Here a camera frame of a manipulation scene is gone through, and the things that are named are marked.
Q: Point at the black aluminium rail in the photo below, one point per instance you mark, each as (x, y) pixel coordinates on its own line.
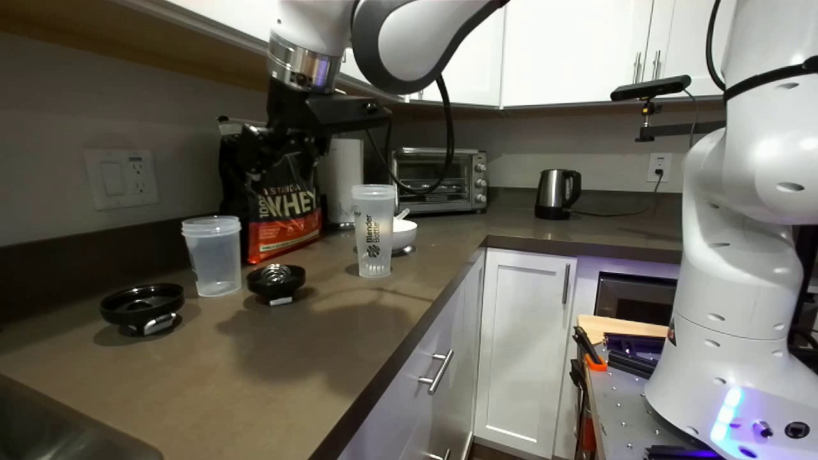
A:
(635, 353)

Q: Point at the white ceramic bowl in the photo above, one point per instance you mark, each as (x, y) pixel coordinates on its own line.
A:
(408, 234)

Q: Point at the white outlet with plug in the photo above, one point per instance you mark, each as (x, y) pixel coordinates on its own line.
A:
(658, 166)

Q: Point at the white wall outlet plate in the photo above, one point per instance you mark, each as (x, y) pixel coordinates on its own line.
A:
(120, 179)

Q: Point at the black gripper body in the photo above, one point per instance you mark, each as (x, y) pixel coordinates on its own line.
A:
(294, 115)

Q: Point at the white upper wall cabinet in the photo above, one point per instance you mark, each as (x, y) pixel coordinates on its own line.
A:
(232, 14)

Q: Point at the short clear plastic bottle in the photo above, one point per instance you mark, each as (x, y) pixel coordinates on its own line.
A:
(211, 260)

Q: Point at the black built-in appliance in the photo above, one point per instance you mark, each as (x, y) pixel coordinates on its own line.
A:
(635, 297)

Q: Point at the silver toaster oven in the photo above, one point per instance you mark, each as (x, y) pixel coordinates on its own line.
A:
(444, 179)

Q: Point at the white corner cabinet door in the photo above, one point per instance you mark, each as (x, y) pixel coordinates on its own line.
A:
(525, 359)

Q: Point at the steel kitchen sink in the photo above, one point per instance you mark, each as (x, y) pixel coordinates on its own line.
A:
(51, 435)

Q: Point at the black stereo camera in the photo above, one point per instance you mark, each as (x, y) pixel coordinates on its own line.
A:
(652, 88)

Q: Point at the white perforated base plate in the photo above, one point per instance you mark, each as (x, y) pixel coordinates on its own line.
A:
(621, 418)

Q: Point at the large black round dish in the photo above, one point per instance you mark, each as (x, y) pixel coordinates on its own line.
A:
(141, 303)

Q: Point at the black protein powder tub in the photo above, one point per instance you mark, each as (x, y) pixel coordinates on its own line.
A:
(283, 220)

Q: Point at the orange black bar clamp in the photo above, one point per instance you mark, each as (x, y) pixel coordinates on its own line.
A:
(586, 437)
(589, 349)

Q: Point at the tall clear shaker bottle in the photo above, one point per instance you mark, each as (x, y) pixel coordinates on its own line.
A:
(375, 244)

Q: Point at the grey drawer cabinet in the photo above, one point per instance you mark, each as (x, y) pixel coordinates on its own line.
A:
(400, 409)

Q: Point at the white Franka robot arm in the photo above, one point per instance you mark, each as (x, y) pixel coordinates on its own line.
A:
(750, 257)

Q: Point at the small black round dish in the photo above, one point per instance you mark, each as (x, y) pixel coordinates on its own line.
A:
(278, 279)

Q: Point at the steel electric kettle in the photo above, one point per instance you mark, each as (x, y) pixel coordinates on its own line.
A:
(555, 194)

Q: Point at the light wooden robot table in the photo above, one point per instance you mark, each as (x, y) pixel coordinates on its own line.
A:
(621, 326)

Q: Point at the white upper cabinet row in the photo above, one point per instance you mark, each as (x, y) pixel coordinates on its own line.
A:
(570, 51)

